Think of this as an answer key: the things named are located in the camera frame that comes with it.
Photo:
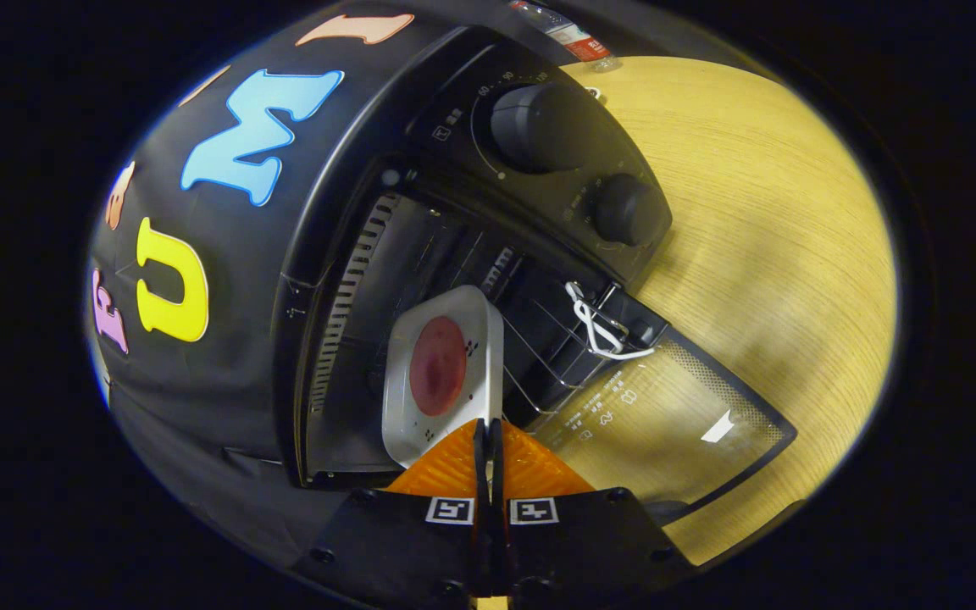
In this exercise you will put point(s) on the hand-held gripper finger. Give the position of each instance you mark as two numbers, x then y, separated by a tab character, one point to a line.
496	542
481	542

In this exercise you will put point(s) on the white square plate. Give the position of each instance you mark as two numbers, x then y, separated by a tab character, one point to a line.
420	424

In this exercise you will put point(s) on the round pink ham slice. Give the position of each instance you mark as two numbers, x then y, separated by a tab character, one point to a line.
437	364

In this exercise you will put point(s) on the black toaster oven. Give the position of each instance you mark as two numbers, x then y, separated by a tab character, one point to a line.
539	127

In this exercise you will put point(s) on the red label water bottle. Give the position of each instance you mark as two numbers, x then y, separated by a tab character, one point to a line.
577	41

